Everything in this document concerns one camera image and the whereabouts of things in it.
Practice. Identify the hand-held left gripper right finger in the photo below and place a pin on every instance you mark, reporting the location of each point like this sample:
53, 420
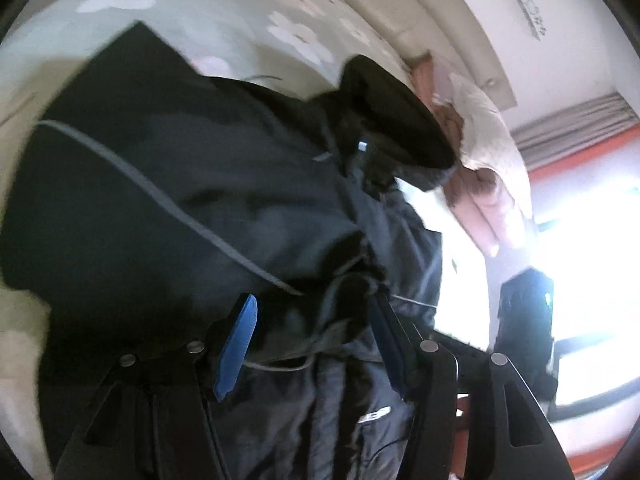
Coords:
387, 345

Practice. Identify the black jacket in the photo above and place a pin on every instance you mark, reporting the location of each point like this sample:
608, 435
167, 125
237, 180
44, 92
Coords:
210, 220

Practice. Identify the grey curtain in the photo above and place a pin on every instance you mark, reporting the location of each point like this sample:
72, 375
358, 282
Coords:
575, 127

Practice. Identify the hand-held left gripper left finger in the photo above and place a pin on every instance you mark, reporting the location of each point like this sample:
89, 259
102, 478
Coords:
237, 340

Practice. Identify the beige padded headboard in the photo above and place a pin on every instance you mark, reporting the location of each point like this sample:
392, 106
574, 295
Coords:
450, 25

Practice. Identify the green floral bed sheet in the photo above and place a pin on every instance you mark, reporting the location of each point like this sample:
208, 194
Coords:
165, 15

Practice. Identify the white textured pillow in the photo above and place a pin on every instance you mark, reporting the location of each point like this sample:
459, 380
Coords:
487, 135

